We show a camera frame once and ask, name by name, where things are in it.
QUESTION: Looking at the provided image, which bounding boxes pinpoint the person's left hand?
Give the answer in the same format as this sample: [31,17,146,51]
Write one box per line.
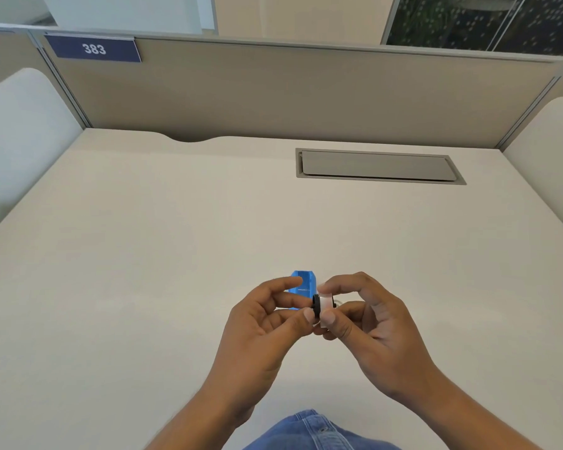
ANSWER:
[214,276,318,400]

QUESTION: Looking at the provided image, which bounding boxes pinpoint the person's right hand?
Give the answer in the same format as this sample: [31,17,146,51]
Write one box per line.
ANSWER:
[312,272,441,404]

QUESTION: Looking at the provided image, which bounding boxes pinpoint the blue toy car body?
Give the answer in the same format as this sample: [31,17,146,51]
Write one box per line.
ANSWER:
[284,271,319,309]

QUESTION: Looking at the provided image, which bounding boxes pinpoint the black and white toy wheel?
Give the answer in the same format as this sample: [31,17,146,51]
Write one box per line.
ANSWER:
[312,292,337,329]

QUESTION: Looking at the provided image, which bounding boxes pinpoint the person's left forearm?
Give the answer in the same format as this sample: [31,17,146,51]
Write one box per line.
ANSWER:
[145,377,260,450]

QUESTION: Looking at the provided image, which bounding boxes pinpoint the person's right forearm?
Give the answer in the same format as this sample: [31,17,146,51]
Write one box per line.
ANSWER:
[388,362,547,450]

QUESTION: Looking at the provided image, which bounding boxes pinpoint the blue jeans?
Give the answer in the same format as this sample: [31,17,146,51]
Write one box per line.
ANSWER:
[241,408,404,450]

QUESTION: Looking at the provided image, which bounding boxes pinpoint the beige desk partition panel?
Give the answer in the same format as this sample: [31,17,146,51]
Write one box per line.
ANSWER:
[30,32,563,151]

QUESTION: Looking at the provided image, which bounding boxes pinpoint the white rounded side divider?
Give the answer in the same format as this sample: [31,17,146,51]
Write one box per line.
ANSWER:
[0,67,85,243]
[501,95,563,223]

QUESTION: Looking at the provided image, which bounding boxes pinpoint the blue number sign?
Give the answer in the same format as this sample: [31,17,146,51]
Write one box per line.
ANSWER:
[43,34,143,63]

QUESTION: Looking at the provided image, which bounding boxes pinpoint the white frosted glass panel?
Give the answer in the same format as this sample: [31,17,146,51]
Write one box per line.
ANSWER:
[41,0,218,37]

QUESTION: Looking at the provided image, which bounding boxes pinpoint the dark glass window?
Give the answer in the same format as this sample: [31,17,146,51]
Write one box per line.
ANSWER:
[381,0,563,59]

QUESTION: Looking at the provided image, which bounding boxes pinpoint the grey desk cable cover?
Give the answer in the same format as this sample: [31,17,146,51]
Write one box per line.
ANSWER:
[295,147,468,186]

